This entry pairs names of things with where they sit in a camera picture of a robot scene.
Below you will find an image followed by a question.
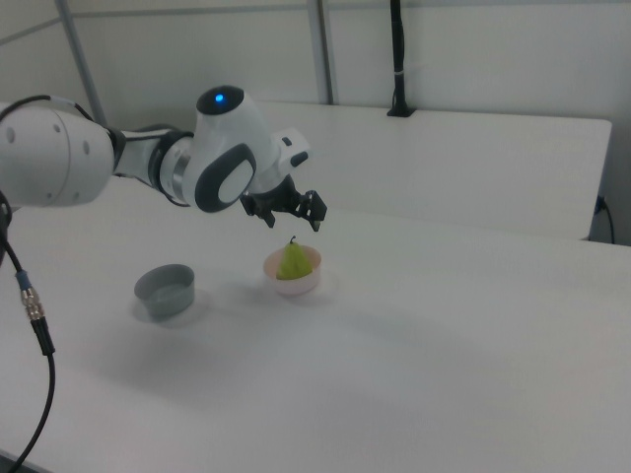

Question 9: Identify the pink plastic bowl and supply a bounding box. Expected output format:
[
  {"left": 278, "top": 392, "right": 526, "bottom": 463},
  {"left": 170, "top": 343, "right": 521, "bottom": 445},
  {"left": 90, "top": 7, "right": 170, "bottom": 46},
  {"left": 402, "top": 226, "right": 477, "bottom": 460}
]
[{"left": 263, "top": 247, "right": 324, "bottom": 298}]

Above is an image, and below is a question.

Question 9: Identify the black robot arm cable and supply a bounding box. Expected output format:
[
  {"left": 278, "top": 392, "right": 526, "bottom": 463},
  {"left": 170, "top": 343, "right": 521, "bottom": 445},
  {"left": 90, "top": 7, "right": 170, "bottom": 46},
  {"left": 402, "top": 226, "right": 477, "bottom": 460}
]
[{"left": 0, "top": 95, "right": 107, "bottom": 473}]

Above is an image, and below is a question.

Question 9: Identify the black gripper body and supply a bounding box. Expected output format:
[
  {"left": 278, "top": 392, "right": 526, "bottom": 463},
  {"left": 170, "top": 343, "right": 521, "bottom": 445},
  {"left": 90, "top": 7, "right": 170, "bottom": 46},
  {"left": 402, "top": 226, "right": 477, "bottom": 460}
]
[{"left": 253, "top": 177, "right": 305, "bottom": 214}]

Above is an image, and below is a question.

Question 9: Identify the upright aluminium frame post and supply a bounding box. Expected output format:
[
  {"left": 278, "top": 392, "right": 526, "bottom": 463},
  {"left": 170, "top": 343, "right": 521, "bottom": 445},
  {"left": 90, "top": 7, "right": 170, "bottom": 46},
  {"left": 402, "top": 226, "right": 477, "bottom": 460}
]
[{"left": 305, "top": 0, "right": 341, "bottom": 105}]

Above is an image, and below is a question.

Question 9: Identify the slanted aluminium frame post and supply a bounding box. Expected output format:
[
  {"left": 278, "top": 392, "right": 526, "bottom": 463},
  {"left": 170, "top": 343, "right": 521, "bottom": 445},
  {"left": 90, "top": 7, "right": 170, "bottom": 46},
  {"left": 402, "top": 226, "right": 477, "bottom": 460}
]
[{"left": 54, "top": 0, "right": 110, "bottom": 127}]

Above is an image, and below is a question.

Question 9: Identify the green pear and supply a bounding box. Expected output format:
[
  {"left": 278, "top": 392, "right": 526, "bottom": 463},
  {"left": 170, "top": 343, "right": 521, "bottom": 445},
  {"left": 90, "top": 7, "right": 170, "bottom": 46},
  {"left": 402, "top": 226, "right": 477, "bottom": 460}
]
[{"left": 275, "top": 236, "right": 314, "bottom": 281}]

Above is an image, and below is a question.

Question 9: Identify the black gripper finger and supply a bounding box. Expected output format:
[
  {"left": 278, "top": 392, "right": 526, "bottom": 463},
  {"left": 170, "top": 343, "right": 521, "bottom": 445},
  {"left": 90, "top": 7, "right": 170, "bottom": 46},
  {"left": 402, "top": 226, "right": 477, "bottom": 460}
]
[
  {"left": 297, "top": 188, "right": 328, "bottom": 234},
  {"left": 239, "top": 192, "right": 276, "bottom": 230}
]

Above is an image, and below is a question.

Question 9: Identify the black wall cable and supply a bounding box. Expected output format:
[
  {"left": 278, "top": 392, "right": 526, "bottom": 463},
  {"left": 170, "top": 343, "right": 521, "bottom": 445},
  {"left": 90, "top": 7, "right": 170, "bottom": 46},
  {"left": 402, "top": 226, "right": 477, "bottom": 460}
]
[{"left": 596, "top": 195, "right": 617, "bottom": 243}]

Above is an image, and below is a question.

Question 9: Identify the grey plastic bowl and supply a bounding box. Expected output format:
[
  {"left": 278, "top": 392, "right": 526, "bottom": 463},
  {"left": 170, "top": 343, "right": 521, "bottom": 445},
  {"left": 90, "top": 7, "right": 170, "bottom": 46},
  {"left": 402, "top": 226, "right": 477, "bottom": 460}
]
[{"left": 133, "top": 263, "right": 196, "bottom": 318}]

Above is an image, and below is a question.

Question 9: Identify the black camera stand pole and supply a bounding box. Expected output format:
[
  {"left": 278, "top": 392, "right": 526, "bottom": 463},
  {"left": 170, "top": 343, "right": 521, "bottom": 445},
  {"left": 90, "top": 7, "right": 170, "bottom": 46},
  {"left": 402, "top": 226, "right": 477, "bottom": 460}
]
[{"left": 386, "top": 0, "right": 416, "bottom": 118}]

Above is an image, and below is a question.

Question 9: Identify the white table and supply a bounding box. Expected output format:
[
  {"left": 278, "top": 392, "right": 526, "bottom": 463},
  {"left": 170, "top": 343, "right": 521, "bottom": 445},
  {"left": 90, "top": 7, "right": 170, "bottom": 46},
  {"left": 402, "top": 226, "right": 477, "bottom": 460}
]
[{"left": 105, "top": 101, "right": 613, "bottom": 241}]

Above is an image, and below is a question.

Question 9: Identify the horizontal aluminium frame rail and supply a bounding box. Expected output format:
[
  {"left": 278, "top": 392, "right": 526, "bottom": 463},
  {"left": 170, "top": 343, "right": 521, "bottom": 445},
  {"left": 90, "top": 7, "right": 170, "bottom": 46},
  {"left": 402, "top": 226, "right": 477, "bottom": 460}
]
[{"left": 73, "top": 6, "right": 316, "bottom": 20}]

